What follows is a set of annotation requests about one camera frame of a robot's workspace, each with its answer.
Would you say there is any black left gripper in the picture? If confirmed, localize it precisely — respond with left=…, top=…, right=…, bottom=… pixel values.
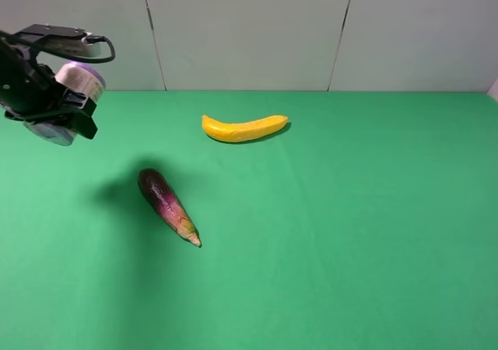
left=1, top=32, right=97, bottom=140

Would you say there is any purple eggplant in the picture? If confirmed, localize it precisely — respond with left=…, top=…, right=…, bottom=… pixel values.
left=138, top=168, right=202, bottom=247

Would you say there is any yellow banana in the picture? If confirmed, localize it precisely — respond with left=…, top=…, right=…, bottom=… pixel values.
left=202, top=115, right=289, bottom=143

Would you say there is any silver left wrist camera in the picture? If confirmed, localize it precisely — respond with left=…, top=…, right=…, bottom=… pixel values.
left=15, top=24, right=101, bottom=58

